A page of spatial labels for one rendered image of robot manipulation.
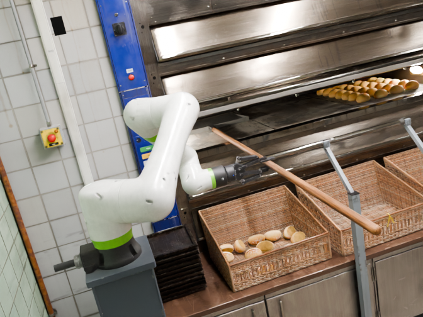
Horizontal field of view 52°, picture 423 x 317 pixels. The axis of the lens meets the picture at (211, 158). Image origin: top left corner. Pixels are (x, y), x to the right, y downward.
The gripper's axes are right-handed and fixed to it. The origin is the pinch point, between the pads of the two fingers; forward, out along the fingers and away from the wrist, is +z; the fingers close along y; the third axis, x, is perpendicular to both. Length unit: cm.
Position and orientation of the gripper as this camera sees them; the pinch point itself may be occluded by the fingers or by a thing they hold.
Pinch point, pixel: (267, 163)
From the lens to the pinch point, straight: 199.4
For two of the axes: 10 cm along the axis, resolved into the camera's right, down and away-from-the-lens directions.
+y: 1.9, 9.4, 2.8
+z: 9.5, -2.5, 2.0
